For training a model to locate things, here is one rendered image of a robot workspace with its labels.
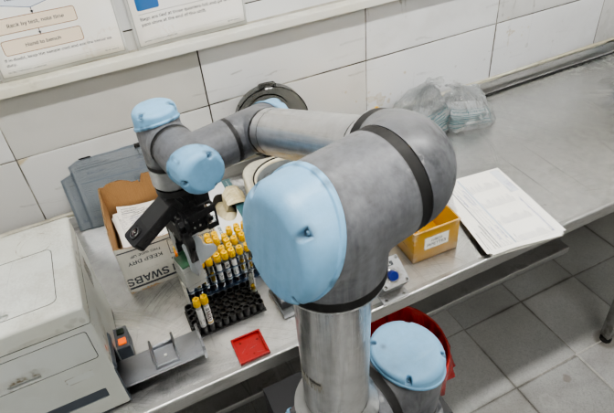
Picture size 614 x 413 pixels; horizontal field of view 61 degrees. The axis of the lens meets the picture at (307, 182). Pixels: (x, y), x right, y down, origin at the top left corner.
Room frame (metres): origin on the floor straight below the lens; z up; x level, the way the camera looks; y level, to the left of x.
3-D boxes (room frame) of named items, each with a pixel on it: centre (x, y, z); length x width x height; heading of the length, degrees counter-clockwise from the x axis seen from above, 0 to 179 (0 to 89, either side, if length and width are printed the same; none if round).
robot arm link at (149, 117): (0.77, 0.23, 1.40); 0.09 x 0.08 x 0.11; 34
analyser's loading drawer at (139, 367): (0.67, 0.35, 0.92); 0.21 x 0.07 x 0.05; 112
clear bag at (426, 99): (1.50, -0.39, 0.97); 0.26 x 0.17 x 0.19; 128
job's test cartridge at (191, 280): (0.76, 0.25, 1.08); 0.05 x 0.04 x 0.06; 35
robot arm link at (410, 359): (0.47, -0.12, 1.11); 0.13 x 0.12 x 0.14; 124
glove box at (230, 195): (1.13, 0.22, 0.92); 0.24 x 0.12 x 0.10; 22
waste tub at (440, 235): (0.99, -0.28, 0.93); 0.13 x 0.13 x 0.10; 19
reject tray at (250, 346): (0.71, 0.16, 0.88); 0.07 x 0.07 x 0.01; 22
